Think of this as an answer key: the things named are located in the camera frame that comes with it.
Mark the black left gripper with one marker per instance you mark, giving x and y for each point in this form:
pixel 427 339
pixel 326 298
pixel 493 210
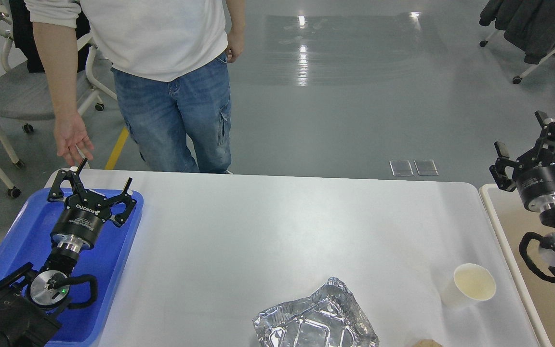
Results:
pixel 86 211

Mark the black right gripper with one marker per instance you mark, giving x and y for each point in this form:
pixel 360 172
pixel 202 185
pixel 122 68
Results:
pixel 534 175

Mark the white paper cup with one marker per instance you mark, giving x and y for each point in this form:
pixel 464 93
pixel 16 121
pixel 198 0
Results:
pixel 470 284

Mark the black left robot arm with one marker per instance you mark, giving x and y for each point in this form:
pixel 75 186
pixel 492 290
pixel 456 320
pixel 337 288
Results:
pixel 61 261

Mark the person's right hand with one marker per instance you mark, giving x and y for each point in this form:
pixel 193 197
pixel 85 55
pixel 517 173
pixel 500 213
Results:
pixel 72 141

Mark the person's left hand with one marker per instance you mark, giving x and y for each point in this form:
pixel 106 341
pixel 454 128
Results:
pixel 235 45

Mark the blue plastic tray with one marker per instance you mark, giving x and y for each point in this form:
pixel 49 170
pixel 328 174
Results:
pixel 28 240

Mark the right floor outlet plate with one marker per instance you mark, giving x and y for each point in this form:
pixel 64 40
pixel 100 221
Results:
pixel 426 167

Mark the floor outlet plate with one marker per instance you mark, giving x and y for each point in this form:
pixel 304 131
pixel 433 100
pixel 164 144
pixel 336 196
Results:
pixel 426 167
pixel 401 168

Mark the grey white office chair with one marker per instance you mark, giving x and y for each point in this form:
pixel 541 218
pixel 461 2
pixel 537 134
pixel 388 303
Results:
pixel 24 94

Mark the left floor outlet plate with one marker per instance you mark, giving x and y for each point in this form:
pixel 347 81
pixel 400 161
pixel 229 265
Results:
pixel 401 168

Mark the dark grey coat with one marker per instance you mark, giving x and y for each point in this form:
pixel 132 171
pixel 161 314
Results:
pixel 527 24

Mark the person in white shirt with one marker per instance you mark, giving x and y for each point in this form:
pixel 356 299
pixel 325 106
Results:
pixel 171 77

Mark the black jacket on chair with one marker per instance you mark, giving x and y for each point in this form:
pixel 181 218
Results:
pixel 46 31

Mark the brown crumpled paper piece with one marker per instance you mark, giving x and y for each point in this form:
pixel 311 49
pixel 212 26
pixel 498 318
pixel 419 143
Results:
pixel 427 343

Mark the crumpled aluminium foil tray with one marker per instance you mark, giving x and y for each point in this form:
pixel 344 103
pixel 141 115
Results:
pixel 330 317

